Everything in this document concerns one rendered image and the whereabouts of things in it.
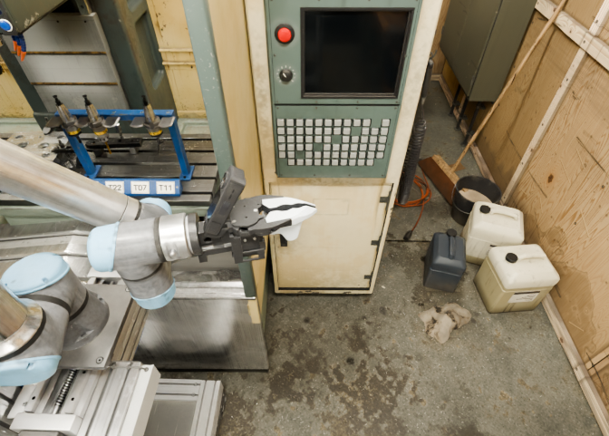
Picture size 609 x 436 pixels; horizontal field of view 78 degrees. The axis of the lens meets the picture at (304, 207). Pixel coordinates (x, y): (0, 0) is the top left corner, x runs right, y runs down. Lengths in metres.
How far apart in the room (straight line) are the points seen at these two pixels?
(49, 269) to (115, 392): 0.35
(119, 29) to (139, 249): 1.68
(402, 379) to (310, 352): 0.50
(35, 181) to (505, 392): 2.20
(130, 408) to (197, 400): 0.89
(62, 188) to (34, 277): 0.26
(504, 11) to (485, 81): 0.48
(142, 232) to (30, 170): 0.21
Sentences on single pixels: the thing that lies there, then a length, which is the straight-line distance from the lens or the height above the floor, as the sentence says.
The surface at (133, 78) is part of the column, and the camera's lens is 2.31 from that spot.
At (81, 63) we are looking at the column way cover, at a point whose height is 1.18.
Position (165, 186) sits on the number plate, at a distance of 1.73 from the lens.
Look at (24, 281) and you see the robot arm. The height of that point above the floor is 1.39.
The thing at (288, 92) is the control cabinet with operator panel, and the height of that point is 1.41.
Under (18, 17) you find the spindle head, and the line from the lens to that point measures 1.59.
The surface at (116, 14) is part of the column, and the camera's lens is 2.18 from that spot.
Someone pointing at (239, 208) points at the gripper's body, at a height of 1.59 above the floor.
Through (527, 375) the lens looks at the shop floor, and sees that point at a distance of 2.47.
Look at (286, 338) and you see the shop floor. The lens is 2.25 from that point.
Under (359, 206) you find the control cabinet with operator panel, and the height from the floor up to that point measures 0.82.
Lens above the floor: 2.04
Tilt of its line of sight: 46 degrees down
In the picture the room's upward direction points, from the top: straight up
